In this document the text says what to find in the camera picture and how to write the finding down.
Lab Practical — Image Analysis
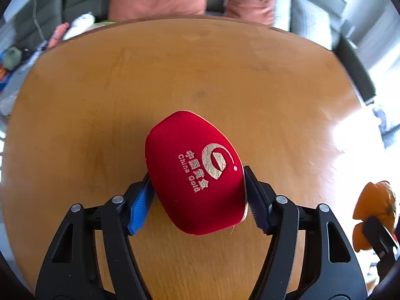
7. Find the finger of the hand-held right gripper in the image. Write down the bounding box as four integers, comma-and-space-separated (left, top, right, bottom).
362, 216, 400, 258

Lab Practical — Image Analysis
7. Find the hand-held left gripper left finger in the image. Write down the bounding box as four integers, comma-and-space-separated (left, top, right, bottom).
35, 172, 155, 300

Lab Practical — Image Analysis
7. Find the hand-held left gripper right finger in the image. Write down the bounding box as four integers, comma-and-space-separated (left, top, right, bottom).
244, 165, 368, 300

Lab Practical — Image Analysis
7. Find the red velvet box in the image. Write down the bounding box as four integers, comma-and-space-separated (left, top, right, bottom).
144, 110, 249, 236

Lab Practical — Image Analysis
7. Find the grey quilted sofa cover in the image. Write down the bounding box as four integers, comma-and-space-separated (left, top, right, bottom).
0, 37, 63, 116

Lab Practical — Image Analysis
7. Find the blue shopping bag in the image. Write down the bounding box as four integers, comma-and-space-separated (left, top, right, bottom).
0, 53, 13, 91

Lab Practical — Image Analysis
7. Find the white plush toy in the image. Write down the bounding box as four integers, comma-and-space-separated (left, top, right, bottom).
62, 12, 96, 41

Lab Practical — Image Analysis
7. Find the grey striped pillow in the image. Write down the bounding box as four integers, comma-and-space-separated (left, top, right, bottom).
289, 0, 333, 51

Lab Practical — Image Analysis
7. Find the green hat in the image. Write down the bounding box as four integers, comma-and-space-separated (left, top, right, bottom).
2, 46, 22, 71

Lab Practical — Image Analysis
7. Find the white pillow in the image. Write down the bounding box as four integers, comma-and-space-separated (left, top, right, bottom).
272, 0, 293, 32

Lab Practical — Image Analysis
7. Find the small orange pillow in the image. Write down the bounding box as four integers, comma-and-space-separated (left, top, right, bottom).
225, 0, 276, 26

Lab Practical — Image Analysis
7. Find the grey hanging cord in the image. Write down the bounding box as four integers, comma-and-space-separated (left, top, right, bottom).
32, 0, 45, 44

